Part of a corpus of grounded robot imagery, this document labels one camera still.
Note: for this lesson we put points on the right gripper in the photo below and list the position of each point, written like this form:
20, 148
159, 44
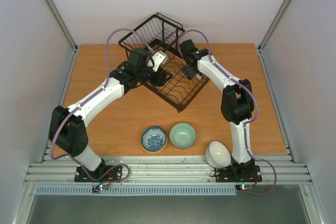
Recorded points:
190, 71

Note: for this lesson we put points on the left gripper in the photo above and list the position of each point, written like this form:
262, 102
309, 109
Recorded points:
161, 77

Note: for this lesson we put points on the black wire dish rack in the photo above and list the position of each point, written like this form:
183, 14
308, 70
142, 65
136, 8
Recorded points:
161, 33

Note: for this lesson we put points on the celadon green bowl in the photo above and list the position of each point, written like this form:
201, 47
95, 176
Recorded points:
182, 135

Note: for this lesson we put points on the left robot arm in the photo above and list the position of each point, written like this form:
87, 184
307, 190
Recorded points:
68, 125

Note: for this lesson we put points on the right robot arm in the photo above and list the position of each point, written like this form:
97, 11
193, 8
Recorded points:
237, 103

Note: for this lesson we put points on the blue floral bowl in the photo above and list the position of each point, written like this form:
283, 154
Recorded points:
153, 139

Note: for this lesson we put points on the plain white bowl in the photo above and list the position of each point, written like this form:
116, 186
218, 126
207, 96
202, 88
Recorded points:
217, 155

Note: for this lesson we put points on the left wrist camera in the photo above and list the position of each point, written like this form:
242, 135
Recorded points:
159, 58

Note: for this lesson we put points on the aluminium rail frame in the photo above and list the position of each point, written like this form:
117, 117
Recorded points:
174, 170

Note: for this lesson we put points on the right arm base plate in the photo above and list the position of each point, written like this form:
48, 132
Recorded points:
227, 175

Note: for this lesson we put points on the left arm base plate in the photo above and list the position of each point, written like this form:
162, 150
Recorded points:
104, 173

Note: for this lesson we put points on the blue slotted cable duct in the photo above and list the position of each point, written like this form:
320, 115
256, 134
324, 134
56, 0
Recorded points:
139, 190

